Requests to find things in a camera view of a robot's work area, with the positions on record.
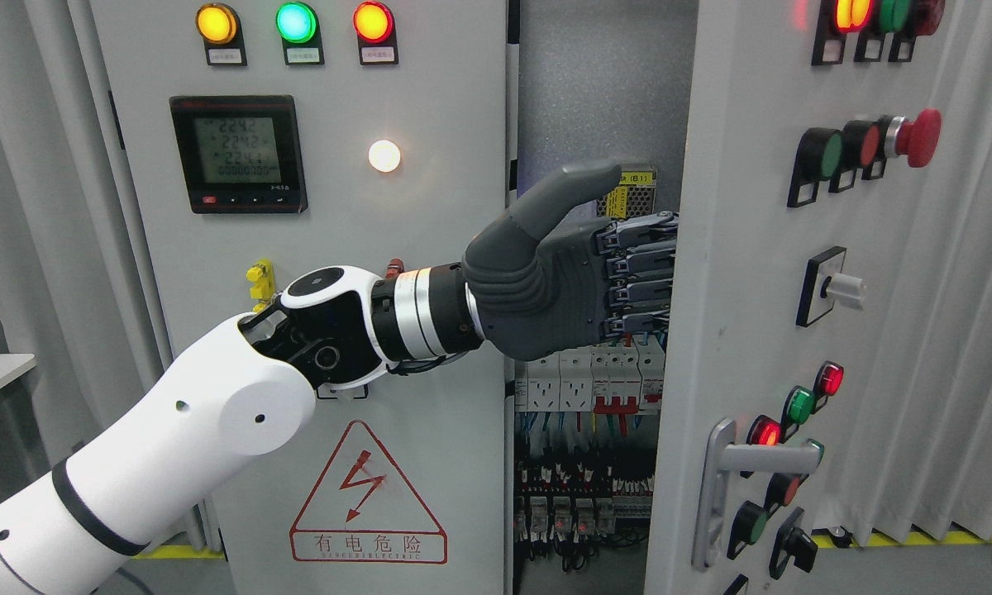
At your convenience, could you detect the red indicator lamp left door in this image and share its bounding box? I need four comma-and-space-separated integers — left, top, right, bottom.
352, 1, 400, 65

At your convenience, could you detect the white socket breaker row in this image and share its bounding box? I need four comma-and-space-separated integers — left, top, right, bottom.
514, 335, 665, 416

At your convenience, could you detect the grey curtain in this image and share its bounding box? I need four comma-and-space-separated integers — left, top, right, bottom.
828, 1, 992, 545
0, 1, 171, 503

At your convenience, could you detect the red push button right door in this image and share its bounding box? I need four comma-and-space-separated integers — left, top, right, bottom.
828, 120, 881, 193

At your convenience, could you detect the right grey curtain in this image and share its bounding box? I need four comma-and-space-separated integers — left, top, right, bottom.
828, 1, 992, 545

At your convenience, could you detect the silver door lever handle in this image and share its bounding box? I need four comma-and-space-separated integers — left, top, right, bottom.
691, 417, 824, 572

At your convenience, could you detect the lower relay terminal row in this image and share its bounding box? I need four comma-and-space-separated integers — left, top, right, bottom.
511, 443, 657, 574

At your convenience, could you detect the rotary selector switch left door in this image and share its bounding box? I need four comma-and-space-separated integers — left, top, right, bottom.
316, 383, 369, 402

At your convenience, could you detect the yellow indicator lamp left door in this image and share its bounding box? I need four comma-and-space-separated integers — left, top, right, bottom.
195, 2, 247, 65

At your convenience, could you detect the green indicator lamp left door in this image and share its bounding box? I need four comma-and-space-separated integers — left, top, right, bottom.
274, 1, 325, 65

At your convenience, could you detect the metal mesh power supply module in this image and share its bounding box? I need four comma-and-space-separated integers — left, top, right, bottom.
595, 164, 658, 220

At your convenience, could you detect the red mushroom emergency stop button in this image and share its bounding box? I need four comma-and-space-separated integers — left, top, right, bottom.
876, 108, 942, 167

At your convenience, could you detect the yellow terminal post block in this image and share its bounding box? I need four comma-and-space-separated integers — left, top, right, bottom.
246, 259, 276, 313

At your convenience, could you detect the red terminal post block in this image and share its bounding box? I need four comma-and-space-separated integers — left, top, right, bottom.
385, 259, 406, 278

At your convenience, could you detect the green push button right door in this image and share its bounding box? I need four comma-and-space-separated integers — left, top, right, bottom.
787, 127, 843, 208

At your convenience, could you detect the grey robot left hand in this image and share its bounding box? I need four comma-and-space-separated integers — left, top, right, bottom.
462, 159, 679, 361

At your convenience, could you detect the red electric danger warning sticker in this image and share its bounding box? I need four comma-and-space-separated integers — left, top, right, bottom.
289, 421, 448, 564

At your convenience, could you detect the grey cabinet door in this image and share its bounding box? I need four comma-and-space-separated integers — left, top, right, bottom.
89, 1, 507, 594
644, 1, 956, 594

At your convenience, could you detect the rotary selector switch right door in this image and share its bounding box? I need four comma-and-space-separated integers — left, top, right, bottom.
795, 245, 866, 327

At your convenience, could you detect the black digital power meter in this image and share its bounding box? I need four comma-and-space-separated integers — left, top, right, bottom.
169, 95, 308, 214

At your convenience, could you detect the left grey curtain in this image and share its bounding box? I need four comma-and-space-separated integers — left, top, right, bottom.
0, 1, 171, 503

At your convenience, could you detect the white lit indicator lamp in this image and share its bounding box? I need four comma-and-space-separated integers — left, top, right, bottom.
367, 139, 403, 174

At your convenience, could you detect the rotary selector switch door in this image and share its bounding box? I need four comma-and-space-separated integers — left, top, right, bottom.
795, 245, 866, 327
316, 383, 369, 402

